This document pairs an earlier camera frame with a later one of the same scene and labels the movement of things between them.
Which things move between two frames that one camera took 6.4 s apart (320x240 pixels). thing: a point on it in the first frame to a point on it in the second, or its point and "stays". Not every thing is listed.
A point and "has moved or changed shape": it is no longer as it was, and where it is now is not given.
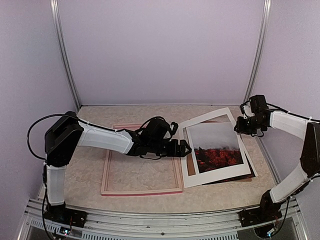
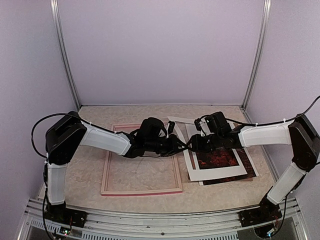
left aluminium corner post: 60,34 stays
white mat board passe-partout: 211,176 has moved or changed shape
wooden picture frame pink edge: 105,192 stays
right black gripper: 240,127 to 196,146
